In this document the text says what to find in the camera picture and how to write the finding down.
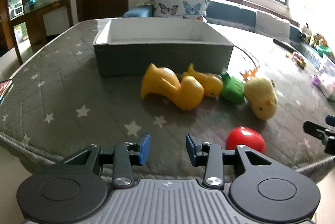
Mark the green plastic packet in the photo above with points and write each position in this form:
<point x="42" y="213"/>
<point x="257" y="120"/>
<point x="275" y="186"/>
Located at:
<point x="233" y="89"/>

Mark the small yellow duck toy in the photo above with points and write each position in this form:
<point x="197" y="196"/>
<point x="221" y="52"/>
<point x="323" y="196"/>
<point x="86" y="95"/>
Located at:
<point x="209" y="82"/>

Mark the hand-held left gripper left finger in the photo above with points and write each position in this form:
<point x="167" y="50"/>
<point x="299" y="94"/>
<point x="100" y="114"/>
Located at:
<point x="145" y="148"/>

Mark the red ball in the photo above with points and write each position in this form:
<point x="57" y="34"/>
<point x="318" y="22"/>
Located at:
<point x="246" y="138"/>

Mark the butterfly print pillow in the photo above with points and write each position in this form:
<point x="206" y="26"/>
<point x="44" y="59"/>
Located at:
<point x="178" y="4"/>

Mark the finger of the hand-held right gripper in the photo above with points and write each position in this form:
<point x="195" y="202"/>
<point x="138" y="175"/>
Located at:
<point x="330" y="118"/>
<point x="314" y="128"/>

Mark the blue sofa cushion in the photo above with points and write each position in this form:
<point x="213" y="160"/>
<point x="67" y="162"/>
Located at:
<point x="138" y="12"/>

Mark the dark red book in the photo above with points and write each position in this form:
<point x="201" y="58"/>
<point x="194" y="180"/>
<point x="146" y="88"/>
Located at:
<point x="5" y="88"/>

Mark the pile of stuffed toys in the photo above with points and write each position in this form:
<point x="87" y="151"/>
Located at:
<point x="314" y="37"/>

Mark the green bowl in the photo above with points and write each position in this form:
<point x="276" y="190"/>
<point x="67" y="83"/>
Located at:
<point x="324" y="51"/>

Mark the large yellow duck toy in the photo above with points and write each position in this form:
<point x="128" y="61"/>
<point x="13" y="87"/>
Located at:
<point x="183" y="93"/>

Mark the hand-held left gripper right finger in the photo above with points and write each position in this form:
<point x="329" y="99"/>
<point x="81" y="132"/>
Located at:
<point x="190" y="149"/>

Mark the white quilted cushion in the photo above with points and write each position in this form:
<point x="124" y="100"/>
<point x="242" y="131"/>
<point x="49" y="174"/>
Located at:
<point x="272" y="25"/>

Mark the red snack packet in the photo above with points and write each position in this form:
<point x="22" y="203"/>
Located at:
<point x="298" y="58"/>

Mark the grey star quilted table cover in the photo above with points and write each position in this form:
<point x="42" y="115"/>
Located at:
<point x="78" y="88"/>

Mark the grey cardboard box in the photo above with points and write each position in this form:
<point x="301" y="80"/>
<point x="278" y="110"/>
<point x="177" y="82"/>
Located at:
<point x="157" y="56"/>

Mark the white printed box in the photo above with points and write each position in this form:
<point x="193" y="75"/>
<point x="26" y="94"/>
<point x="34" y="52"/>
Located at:
<point x="327" y="80"/>

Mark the dark blue sofa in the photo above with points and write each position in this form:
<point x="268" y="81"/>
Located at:
<point x="235" y="12"/>

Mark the blue ornament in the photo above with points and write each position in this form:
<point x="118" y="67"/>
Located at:
<point x="32" y="3"/>

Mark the dark wooden desk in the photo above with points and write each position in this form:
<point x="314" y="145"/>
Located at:
<point x="39" y="8"/>

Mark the yellow plush chick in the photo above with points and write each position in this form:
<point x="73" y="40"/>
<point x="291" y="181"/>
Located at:
<point x="261" y="96"/>

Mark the wooden display cabinet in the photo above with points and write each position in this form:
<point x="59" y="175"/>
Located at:
<point x="4" y="17"/>

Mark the white microwave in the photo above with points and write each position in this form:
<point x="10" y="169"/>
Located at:
<point x="17" y="11"/>

